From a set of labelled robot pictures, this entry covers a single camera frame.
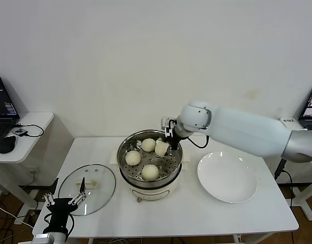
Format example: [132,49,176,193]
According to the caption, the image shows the black usb adapter with cable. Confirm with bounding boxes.
[12,124,44,138]

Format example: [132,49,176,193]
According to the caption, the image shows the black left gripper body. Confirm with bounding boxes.
[45,197,78,234]

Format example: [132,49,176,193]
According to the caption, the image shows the white side table with mouse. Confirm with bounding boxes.
[0,112,55,226]

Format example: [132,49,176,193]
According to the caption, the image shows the white round plate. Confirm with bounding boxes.
[197,151,258,203]

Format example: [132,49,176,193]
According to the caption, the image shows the grey laptop with light screen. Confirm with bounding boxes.
[298,80,312,131]

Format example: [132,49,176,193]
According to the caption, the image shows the stainless steel steamer basket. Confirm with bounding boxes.
[109,129,191,188]

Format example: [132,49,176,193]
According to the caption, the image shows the black laptop with dark screen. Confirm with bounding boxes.
[0,75,21,151]

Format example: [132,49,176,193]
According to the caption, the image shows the black computer mouse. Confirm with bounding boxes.
[0,135,17,155]

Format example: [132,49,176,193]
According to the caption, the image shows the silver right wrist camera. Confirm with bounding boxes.
[161,116,177,137]

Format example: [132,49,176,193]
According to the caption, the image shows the white steamed baozi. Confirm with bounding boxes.
[141,138,157,153]
[141,164,160,181]
[124,150,142,166]
[154,142,170,158]

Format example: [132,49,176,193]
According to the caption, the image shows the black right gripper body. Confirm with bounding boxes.
[168,126,182,140]

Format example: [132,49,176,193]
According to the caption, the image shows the round glass pot lid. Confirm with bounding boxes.
[58,164,117,217]

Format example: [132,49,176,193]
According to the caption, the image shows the cream electric cooking pot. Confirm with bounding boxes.
[119,162,190,204]

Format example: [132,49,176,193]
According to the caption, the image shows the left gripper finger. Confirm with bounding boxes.
[43,177,60,205]
[68,177,87,205]

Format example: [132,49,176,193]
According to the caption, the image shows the black laptop power cable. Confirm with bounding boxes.
[274,159,294,207]

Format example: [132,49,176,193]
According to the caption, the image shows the white side table with label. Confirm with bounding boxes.
[275,117,312,221]

